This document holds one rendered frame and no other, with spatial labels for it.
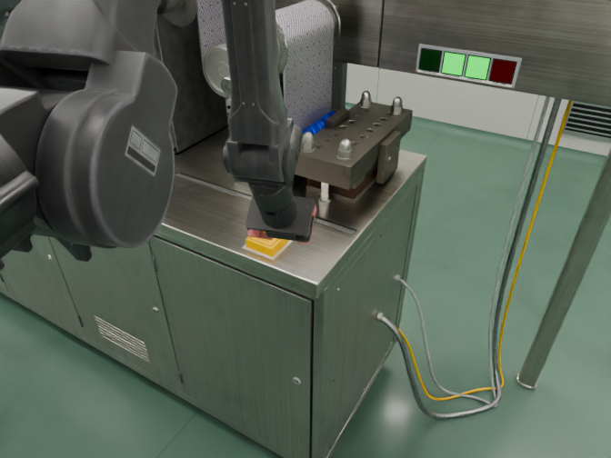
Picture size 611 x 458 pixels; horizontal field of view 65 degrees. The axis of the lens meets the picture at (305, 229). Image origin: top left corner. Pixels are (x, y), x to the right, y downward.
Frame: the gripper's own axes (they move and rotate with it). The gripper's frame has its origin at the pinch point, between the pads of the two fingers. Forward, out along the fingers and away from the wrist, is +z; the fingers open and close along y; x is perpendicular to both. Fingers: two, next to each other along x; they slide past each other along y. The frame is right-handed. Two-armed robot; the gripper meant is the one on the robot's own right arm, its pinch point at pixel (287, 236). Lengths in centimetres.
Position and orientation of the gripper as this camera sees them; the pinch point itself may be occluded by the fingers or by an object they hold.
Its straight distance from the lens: 84.7
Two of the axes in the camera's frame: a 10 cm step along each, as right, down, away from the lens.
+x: -1.9, 8.9, -4.1
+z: 1.1, 4.3, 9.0
